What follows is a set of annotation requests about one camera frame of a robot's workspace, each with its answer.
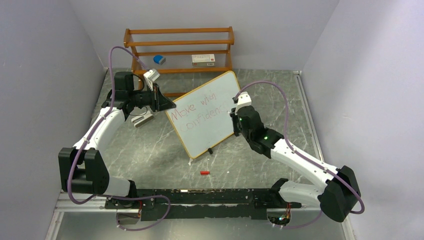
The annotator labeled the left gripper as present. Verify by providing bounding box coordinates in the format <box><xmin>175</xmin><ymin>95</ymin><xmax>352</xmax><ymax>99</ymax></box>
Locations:
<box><xmin>128</xmin><ymin>83</ymin><xmax>176</xmax><ymax>112</ymax></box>

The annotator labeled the yellow framed whiteboard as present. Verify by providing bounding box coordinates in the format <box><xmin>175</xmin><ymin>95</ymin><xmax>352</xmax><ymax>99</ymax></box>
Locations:
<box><xmin>165</xmin><ymin>71</ymin><xmax>240</xmax><ymax>159</ymax></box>

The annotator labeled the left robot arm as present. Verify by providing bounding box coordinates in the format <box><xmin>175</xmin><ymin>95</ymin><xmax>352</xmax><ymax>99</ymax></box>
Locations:
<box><xmin>58</xmin><ymin>69</ymin><xmax>176</xmax><ymax>208</ymax></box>

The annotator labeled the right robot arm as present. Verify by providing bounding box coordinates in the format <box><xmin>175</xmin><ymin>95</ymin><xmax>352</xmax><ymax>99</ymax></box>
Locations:
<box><xmin>229</xmin><ymin>105</ymin><xmax>361</xmax><ymax>223</ymax></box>

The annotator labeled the blue whiteboard eraser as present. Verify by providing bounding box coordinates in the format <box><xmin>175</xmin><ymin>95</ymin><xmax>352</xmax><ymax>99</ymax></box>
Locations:
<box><xmin>153</xmin><ymin>54</ymin><xmax>166</xmax><ymax>65</ymax></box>

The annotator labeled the grey white stapler-like block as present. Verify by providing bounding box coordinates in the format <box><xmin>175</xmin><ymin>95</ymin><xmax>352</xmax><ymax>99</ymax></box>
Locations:
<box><xmin>131</xmin><ymin>111</ymin><xmax>154</xmax><ymax>128</ymax></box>

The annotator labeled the white red marker box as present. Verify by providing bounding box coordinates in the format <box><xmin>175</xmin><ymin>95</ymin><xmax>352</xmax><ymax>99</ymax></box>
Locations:
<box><xmin>191</xmin><ymin>54</ymin><xmax>216</xmax><ymax>67</ymax></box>

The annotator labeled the wooden two-tier rack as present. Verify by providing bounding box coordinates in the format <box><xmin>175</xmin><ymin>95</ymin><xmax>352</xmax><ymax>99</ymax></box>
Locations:
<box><xmin>123</xmin><ymin>26</ymin><xmax>235</xmax><ymax>100</ymax></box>

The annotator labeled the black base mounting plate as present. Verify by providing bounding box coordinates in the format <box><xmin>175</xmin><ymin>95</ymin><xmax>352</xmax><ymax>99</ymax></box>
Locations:
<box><xmin>104</xmin><ymin>188</ymin><xmax>302</xmax><ymax>221</ymax></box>

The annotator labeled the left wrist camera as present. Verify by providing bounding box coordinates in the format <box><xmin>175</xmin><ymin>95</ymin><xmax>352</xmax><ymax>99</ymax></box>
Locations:
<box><xmin>143</xmin><ymin>68</ymin><xmax>160</xmax><ymax>91</ymax></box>

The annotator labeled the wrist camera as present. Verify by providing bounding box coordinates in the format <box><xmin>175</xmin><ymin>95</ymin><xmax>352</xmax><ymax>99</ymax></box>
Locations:
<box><xmin>143</xmin><ymin>68</ymin><xmax>160</xmax><ymax>91</ymax></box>
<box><xmin>234</xmin><ymin>91</ymin><xmax>252</xmax><ymax>115</ymax></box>

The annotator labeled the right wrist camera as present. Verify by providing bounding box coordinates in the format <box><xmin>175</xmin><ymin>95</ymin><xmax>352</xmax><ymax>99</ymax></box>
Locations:
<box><xmin>234</xmin><ymin>91</ymin><xmax>252</xmax><ymax>115</ymax></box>

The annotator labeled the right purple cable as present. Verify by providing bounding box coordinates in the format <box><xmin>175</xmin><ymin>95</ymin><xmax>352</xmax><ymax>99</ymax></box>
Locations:
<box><xmin>232</xmin><ymin>80</ymin><xmax>366</xmax><ymax>230</ymax></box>

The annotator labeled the purple cable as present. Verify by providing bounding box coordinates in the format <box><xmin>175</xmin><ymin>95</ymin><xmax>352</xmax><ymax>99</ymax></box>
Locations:
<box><xmin>232</xmin><ymin>80</ymin><xmax>366</xmax><ymax>230</ymax></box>
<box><xmin>66</xmin><ymin>46</ymin><xmax>172</xmax><ymax>232</ymax></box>

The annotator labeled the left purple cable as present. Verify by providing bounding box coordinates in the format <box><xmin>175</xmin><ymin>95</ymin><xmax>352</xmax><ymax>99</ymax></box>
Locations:
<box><xmin>66</xmin><ymin>46</ymin><xmax>172</xmax><ymax>232</ymax></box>

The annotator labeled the aluminium rail frame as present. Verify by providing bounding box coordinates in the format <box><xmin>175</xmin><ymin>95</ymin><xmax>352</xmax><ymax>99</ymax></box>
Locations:
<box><xmin>54</xmin><ymin>188</ymin><xmax>347</xmax><ymax>213</ymax></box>

